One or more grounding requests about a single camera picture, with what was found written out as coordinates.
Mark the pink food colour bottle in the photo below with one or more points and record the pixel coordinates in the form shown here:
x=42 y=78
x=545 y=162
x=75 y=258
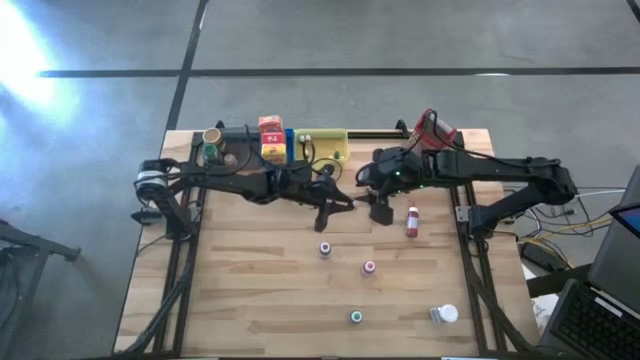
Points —
x=369 y=267

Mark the small clear glass jar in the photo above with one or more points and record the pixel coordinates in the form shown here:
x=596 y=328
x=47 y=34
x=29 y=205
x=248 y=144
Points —
x=230 y=160

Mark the yellow translucent plastic bin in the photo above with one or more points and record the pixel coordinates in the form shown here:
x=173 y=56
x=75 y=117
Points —
x=322 y=145

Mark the white-lidded seasoning jar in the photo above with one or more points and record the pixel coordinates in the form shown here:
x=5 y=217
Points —
x=445 y=314

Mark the yellow cereal box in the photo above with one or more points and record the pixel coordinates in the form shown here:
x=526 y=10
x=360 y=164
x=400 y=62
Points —
x=274 y=152

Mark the black laptop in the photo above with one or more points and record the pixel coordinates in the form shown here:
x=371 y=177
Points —
x=590 y=320

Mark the red metal box grater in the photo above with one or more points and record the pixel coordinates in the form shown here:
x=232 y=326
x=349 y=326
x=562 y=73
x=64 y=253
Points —
x=440 y=132

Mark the grey translucent plastic bin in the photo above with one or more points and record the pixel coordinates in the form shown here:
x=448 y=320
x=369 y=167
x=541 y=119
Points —
x=240 y=145

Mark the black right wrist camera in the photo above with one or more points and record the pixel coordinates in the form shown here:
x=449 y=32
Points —
x=366 y=176

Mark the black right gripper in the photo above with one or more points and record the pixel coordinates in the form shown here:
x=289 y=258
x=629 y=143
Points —
x=400 y=175

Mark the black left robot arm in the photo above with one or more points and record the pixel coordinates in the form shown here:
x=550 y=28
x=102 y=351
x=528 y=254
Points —
x=235 y=182

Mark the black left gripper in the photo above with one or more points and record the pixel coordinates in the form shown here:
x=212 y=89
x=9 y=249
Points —
x=315 y=185

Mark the black metal stand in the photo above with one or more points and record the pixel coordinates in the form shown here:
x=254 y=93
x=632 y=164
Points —
x=30 y=240

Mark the black power brick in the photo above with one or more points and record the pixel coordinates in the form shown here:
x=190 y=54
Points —
x=540 y=256

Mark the blue plastic bin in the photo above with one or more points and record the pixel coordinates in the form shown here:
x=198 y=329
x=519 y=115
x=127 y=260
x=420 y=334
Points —
x=290 y=145

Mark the blue-lit monitor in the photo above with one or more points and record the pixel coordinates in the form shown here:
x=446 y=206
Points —
x=631 y=220

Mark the red food colour bottle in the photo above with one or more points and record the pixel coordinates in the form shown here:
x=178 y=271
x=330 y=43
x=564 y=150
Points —
x=412 y=224

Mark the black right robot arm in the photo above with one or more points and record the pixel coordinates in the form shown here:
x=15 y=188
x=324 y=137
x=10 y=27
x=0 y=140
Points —
x=500 y=170

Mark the green-capped small dropper bottle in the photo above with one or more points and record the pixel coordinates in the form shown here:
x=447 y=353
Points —
x=337 y=154

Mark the green food colour bottle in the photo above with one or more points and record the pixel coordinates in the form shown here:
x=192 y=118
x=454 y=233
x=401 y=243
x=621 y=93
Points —
x=356 y=316

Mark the black side table frame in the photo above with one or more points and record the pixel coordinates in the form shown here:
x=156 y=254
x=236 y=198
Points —
x=555 y=282

